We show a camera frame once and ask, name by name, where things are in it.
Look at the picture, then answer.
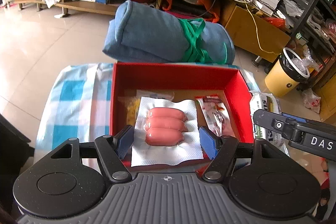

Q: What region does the white brown snack pouch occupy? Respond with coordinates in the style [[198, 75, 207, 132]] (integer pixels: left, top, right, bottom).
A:
[[195, 94, 235, 137]]

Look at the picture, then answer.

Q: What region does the yellow chips clear bag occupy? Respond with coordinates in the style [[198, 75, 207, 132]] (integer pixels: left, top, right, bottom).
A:
[[118, 90, 175, 126]]

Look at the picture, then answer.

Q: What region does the pink sausage vacuum pack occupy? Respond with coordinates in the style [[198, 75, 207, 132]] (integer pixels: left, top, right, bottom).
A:
[[130, 97, 203, 167]]

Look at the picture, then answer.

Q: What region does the white Kaprons snack pack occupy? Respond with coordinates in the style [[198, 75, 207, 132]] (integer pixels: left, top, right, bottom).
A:
[[249, 91, 284, 149]]

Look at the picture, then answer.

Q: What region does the blue white checkered tablecloth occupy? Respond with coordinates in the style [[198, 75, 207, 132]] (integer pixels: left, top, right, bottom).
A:
[[35, 63, 258, 158]]

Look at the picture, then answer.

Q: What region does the red cardboard box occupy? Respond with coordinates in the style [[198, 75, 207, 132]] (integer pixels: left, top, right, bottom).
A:
[[109, 61, 254, 168]]

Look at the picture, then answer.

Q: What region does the yellow trash bin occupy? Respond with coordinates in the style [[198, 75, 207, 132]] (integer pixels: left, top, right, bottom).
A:
[[264, 48, 310, 98]]

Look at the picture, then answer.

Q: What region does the rolled blue blanket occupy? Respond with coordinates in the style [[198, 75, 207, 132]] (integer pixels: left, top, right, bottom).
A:
[[102, 0, 235, 65]]

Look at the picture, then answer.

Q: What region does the green ribbon tie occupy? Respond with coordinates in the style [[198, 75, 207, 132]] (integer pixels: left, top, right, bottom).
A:
[[178, 18, 227, 65]]

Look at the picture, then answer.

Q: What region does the black metal shelf rack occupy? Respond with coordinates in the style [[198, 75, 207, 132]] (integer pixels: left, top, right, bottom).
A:
[[277, 0, 335, 88]]

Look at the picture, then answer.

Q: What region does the orange bag in cabinet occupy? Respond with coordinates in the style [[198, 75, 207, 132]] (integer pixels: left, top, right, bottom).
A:
[[162, 0, 221, 23]]

